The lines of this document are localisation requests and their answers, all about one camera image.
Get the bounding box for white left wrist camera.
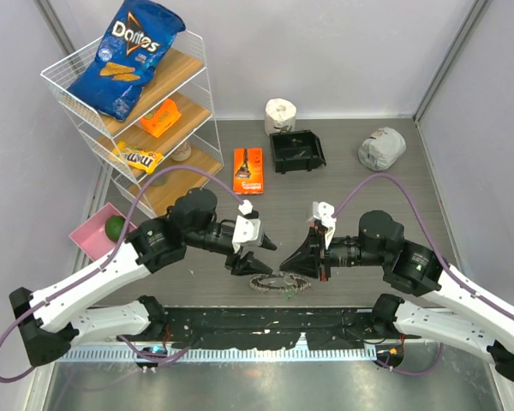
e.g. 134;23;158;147
231;200;264;253

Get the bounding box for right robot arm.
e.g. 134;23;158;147
280;210;514;383

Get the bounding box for white toilet paper roll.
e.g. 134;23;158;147
264;98;297;135

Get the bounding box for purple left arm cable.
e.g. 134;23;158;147
0;165;252;383

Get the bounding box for black plastic storage bin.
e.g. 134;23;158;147
269;130;326;175

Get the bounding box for keys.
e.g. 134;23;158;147
281;137;312;158

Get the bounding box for white wire wooden shelf rack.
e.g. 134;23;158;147
40;31;224;217

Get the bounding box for yellow M&M candy bag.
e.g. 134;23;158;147
112;141;164;174

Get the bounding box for orange snack box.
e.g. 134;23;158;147
138;98;182;138

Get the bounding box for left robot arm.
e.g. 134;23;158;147
9;188;277;366

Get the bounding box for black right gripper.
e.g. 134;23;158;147
281;225;390;281

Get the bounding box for pink plastic tray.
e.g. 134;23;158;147
69;203;125;261

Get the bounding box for grey wrapped paper bundle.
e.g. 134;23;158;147
357;127;407;172

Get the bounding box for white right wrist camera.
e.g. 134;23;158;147
309;201;337;249

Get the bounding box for green lime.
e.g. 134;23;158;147
105;215;125;242

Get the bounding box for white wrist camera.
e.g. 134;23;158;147
309;201;337;249
231;200;264;253

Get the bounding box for blue Doritos chip bag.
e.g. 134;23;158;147
68;1;186;122

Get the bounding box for orange razor box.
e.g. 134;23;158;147
232;147;265;195

